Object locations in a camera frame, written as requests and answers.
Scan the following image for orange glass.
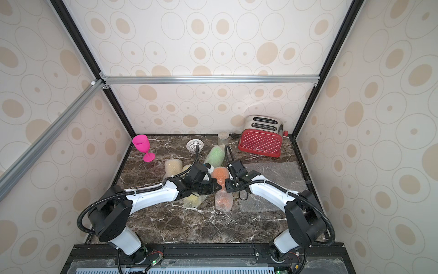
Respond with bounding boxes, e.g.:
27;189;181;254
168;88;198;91
212;167;233;212

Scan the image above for clear bubble wrap sheet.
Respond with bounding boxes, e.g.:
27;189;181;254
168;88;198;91
240;162;308;213

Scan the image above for pink plastic wine glass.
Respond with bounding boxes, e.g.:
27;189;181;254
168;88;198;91
132;134;156;162

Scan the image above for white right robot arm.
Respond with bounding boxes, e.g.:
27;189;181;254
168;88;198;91
225;160;335;260

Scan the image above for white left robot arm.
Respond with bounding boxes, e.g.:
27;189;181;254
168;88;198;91
76;163;221;256

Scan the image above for yellow glass in bubble wrap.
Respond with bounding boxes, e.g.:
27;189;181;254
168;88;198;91
182;163;205;208

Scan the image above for green glass in bubble wrap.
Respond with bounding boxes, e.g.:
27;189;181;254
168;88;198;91
204;145;225;168

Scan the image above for beige glass in bubble wrap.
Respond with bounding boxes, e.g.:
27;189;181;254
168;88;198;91
164;159;183;178

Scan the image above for white perforated strainer bowl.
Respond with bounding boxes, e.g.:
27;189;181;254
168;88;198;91
186;139;204;154

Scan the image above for clear jar with powder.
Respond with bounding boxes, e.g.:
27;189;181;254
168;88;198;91
217;131;230;146

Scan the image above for red polka dot toaster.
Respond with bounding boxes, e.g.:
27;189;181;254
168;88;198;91
238;115;289;158

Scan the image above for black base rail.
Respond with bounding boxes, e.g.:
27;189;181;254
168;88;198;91
61;243;355;274

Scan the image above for horizontal aluminium frame bar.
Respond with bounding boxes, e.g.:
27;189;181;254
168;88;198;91
103;75;319;84

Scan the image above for left diagonal aluminium frame bar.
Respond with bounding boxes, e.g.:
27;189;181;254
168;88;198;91
1;79;104;199

